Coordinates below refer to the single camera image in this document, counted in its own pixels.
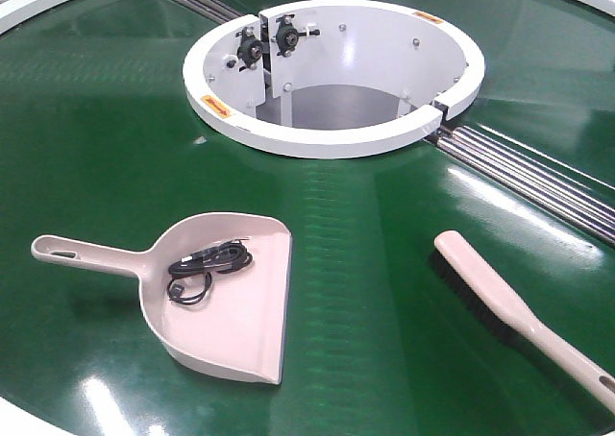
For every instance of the pink plastic dustpan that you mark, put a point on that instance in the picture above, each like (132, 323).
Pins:
(237, 331)

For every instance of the green conveyor belt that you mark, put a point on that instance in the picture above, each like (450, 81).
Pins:
(99, 143)

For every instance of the orange warning sticker front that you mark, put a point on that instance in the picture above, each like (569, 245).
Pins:
(217, 106)

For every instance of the orange warning sticker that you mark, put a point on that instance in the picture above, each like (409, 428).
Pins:
(217, 106)
(429, 17)

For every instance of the black bearing block left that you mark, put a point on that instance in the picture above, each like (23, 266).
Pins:
(250, 49)

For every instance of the black bearing block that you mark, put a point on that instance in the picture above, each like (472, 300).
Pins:
(250, 49)
(287, 37)

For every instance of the black bearing block right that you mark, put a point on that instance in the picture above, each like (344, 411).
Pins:
(287, 37)

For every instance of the orange warning sticker rear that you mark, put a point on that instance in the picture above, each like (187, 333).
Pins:
(429, 17)

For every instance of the steel rollers right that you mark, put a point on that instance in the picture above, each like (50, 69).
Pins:
(537, 182)

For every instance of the white inner conveyor ring housing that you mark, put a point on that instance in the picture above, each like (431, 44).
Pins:
(433, 71)

